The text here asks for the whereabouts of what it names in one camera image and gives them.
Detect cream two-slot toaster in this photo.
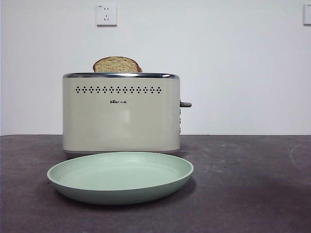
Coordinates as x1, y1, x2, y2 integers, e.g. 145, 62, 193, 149
62, 72, 192, 158

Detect white wall power socket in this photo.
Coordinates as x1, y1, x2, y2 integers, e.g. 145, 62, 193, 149
96, 4, 118, 27

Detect pale green round plate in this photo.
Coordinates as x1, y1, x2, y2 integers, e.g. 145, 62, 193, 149
47, 151, 194, 206

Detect white wall switch plate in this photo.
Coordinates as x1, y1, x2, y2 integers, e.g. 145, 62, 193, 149
303, 4, 311, 26

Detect square bread slice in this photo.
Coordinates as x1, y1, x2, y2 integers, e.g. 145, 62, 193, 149
92, 56, 140, 73

